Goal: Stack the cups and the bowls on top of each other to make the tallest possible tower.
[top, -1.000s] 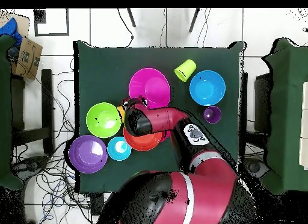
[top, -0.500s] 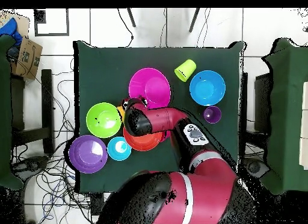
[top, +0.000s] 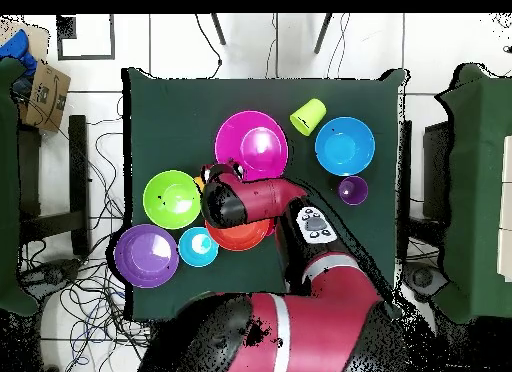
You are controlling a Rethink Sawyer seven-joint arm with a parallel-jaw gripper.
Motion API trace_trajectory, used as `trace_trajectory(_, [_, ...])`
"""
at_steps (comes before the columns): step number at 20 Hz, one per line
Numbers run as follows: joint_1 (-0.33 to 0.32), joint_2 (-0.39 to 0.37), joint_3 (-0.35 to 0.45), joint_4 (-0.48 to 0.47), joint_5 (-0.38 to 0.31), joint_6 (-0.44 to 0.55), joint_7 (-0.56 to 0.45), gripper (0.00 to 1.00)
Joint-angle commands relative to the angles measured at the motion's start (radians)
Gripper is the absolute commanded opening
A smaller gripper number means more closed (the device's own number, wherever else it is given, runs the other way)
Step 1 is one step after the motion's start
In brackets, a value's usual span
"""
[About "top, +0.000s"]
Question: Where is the large blue bowl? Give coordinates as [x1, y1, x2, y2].
[314, 116, 376, 177]

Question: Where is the small blue bowl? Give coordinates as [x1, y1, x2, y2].
[178, 226, 220, 268]

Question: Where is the white box stack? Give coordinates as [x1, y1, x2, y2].
[497, 135, 512, 283]

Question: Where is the green cup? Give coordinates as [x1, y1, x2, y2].
[289, 98, 328, 138]

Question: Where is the cardboard box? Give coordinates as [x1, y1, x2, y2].
[17, 61, 72, 133]

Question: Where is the large orange-red bowl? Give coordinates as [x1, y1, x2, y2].
[204, 217, 276, 252]

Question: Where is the blue cloth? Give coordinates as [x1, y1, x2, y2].
[0, 28, 38, 77]

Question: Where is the black floor cable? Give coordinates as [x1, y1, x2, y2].
[194, 13, 223, 79]

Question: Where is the black frame stand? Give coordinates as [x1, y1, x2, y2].
[17, 114, 91, 256]

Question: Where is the grey pedestal foot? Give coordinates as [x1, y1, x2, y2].
[23, 259, 81, 287]
[403, 263, 449, 297]

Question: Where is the black cabinet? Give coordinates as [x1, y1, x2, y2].
[422, 121, 453, 221]

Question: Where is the black tripod leg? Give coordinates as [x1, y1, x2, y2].
[210, 13, 227, 46]
[313, 13, 333, 55]

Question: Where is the purple cup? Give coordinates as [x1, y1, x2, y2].
[337, 175, 370, 206]

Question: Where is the large pink bowl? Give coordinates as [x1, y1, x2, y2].
[214, 110, 290, 182]

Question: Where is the large green bowl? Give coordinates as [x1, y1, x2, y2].
[142, 169, 202, 230]

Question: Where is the dark green tablecloth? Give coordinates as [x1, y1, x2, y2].
[121, 66, 411, 322]

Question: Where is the neighbouring green covered table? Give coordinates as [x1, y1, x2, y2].
[0, 57, 39, 317]
[433, 62, 512, 324]

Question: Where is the large purple bowl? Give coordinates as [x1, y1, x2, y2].
[114, 223, 180, 289]

